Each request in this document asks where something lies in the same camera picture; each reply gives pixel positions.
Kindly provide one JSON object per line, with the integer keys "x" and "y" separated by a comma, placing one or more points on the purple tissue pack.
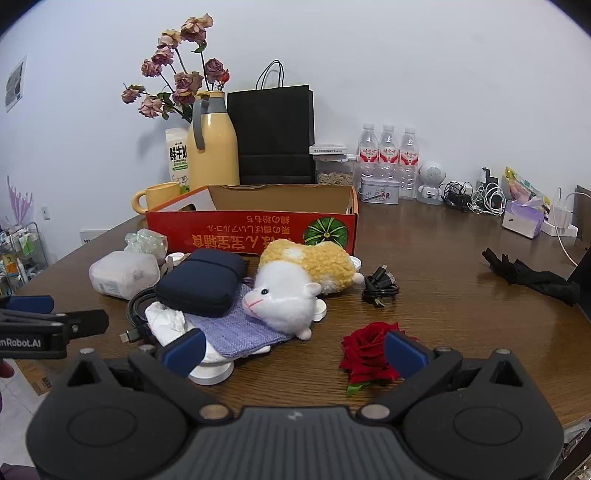
{"x": 521, "y": 221}

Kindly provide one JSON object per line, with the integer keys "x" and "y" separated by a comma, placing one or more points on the small white bottle cap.
{"x": 355, "y": 264}
{"x": 318, "y": 310}
{"x": 175, "y": 257}

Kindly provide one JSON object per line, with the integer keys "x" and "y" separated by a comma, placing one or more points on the white tissue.
{"x": 166, "y": 321}

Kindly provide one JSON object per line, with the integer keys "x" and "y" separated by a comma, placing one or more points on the black paper bag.
{"x": 272, "y": 134}

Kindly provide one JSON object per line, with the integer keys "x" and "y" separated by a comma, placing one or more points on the colourful snack bag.
{"x": 521, "y": 187}

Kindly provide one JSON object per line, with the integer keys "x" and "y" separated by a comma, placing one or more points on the wall poster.
{"x": 14, "y": 83}

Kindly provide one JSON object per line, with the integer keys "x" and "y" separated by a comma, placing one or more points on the red rose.
{"x": 364, "y": 350}

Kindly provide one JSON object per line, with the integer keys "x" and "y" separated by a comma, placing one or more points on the dried pink rose bouquet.
{"x": 187, "y": 83}

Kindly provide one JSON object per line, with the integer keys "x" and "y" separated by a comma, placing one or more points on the white power adapter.
{"x": 562, "y": 217}

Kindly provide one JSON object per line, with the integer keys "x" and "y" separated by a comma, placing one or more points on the white milk carton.
{"x": 178, "y": 157}

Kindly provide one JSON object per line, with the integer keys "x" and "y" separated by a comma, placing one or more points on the white wall socket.
{"x": 92, "y": 236}

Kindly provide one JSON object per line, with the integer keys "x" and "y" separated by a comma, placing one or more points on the small printed tin box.
{"x": 378, "y": 191}

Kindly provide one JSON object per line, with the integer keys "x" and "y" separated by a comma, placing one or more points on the red cardboard box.
{"x": 221, "y": 230}

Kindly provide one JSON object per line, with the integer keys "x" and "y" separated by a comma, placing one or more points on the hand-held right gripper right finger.
{"x": 406, "y": 355}

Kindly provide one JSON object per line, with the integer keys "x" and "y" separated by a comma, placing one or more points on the clear water bottle red label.
{"x": 388, "y": 147}
{"x": 368, "y": 147}
{"x": 409, "y": 157}

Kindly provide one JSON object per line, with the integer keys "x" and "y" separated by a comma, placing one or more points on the navy zip pouch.
{"x": 203, "y": 286}

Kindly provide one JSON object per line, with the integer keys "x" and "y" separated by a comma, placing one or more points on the yellow mug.
{"x": 159, "y": 196}

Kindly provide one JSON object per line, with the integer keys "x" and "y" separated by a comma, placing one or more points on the white plastic package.
{"x": 122, "y": 274}

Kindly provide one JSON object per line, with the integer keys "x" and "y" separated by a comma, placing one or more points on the dark flat panel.
{"x": 582, "y": 281}

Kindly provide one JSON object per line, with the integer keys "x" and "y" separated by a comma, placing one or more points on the yellow thermos jug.
{"x": 214, "y": 147}

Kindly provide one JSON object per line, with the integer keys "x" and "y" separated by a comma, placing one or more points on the brown cardboard carton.
{"x": 34, "y": 381}

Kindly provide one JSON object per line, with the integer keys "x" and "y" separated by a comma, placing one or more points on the purple woven cloth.
{"x": 240, "y": 332}

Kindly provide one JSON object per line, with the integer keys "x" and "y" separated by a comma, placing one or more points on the purple coral ornament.
{"x": 19, "y": 203}

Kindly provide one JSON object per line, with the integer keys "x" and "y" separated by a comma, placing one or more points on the white robot-shaped speaker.
{"x": 433, "y": 175}

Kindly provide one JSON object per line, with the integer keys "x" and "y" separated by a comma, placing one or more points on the small wall switch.
{"x": 45, "y": 212}

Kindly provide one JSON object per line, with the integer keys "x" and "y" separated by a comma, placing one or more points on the white power strip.
{"x": 554, "y": 229}

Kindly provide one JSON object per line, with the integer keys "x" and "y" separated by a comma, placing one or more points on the metal storage rack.
{"x": 21, "y": 258}

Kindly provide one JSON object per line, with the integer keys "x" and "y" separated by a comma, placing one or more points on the clear plastic wrap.
{"x": 145, "y": 242}

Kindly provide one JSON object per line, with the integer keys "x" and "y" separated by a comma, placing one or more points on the clear seed container white lid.
{"x": 334, "y": 175}

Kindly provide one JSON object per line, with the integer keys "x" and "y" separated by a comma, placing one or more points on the yellow white plush hamster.
{"x": 286, "y": 295}

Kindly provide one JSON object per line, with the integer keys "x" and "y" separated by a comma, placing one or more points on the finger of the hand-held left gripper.
{"x": 87, "y": 321}
{"x": 27, "y": 303}

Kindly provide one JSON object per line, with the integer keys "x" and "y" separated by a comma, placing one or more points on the black cloth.
{"x": 521, "y": 274}

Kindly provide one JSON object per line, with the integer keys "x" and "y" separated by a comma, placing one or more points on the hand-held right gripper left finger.
{"x": 184, "y": 353}

